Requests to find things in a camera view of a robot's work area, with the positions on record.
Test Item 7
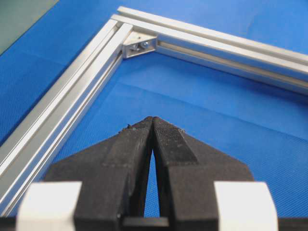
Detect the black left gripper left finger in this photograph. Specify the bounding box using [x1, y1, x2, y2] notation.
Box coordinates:
[44, 116, 153, 231]

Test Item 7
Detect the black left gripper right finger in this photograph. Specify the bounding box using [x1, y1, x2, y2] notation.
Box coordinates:
[153, 117, 254, 231]

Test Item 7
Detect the aluminium extrusion frame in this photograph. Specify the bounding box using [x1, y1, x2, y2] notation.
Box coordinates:
[0, 6, 308, 218]

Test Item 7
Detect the silver corner bracket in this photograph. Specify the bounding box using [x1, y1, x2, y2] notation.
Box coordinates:
[122, 31, 157, 59]

